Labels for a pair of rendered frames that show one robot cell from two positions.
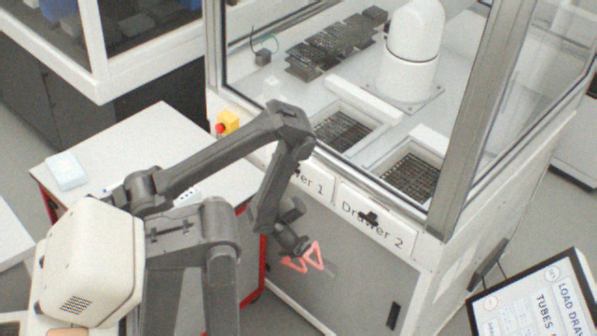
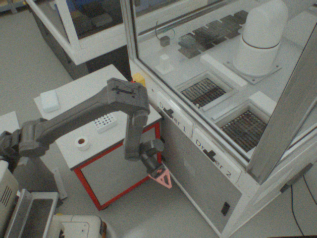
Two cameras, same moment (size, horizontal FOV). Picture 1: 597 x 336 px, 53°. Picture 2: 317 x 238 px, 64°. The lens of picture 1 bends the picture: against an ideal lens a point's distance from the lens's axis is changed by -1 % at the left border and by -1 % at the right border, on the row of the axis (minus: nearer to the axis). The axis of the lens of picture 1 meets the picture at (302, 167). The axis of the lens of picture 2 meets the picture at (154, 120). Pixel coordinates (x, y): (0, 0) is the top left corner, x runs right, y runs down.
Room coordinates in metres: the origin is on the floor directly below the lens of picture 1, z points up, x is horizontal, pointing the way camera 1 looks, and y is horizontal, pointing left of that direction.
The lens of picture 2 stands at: (0.60, -0.20, 1.89)
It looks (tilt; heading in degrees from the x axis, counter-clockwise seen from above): 51 degrees down; 21
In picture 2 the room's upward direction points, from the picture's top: 4 degrees counter-clockwise
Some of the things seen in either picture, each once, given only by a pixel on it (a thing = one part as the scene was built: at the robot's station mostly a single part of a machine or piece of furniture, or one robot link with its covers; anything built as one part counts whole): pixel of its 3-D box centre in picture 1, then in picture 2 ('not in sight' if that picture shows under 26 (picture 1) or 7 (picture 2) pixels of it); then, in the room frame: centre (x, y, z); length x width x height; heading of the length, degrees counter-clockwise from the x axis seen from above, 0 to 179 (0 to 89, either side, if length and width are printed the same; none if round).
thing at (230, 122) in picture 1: (227, 123); (138, 81); (1.65, 0.28, 0.88); 0.07 x 0.05 x 0.07; 52
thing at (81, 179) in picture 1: (66, 170); (50, 100); (1.43, 0.80, 0.78); 0.15 x 0.10 x 0.04; 40
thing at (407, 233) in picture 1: (374, 219); (214, 154); (1.26, -0.24, 0.87); 0.29 x 0.02 x 0.11; 52
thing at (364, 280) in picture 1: (376, 201); (229, 130); (1.80, -0.33, 0.40); 1.03 x 0.95 x 0.80; 52
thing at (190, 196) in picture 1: (179, 195); (104, 122); (1.37, 0.40, 0.78); 0.12 x 0.08 x 0.04; 140
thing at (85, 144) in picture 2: not in sight; (82, 143); (1.20, 0.45, 0.78); 0.07 x 0.07 x 0.04
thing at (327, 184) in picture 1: (298, 168); (173, 113); (1.45, 0.01, 0.87); 0.29 x 0.02 x 0.11; 52
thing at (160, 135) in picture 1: (161, 244); (106, 142); (1.47, 0.52, 0.38); 0.62 x 0.58 x 0.76; 52
